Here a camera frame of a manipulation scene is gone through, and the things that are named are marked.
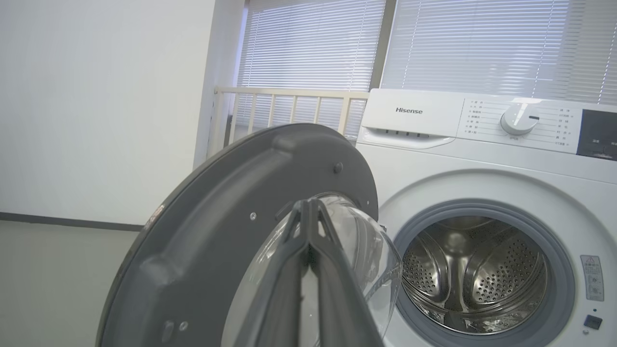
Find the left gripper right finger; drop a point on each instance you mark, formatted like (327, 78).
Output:
(337, 289)

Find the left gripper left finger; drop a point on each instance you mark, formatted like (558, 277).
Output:
(284, 299)

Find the black round washer door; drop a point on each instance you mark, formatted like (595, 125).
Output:
(193, 231)

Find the stainless steel washing machine drum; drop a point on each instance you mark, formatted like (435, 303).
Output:
(482, 270)

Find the white front-load washing machine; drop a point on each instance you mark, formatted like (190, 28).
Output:
(434, 164)

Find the white detergent drawer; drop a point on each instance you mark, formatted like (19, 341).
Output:
(414, 123)

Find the white slatted railing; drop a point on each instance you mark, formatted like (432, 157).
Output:
(289, 91)

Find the white round program dial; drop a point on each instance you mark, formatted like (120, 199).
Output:
(518, 120)

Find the grey warning sticker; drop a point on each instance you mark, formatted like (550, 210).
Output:
(592, 277)

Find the black display panel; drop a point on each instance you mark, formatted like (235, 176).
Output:
(597, 132)

